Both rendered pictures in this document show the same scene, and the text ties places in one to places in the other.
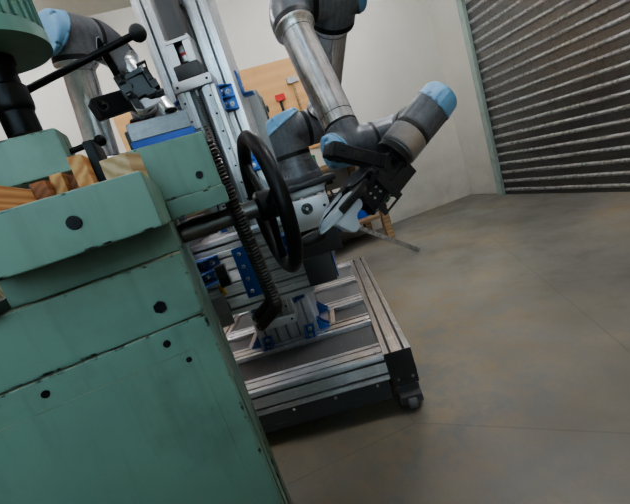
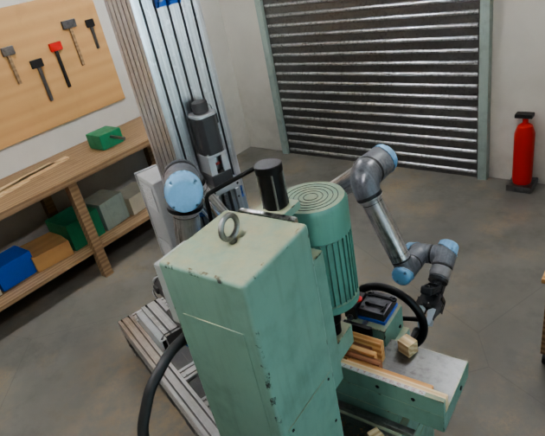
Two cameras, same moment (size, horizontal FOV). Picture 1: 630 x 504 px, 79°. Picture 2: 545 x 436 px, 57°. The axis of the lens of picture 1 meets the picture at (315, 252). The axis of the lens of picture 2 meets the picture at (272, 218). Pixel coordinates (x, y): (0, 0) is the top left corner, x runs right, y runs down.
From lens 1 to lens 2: 1.61 m
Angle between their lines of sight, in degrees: 36
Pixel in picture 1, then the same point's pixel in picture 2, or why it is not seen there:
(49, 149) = (349, 336)
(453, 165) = (235, 118)
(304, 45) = (386, 215)
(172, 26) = (215, 144)
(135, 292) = not seen: hidden behind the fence
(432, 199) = not seen: hidden behind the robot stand
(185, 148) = (398, 316)
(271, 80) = (42, 23)
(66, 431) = not seen: outside the picture
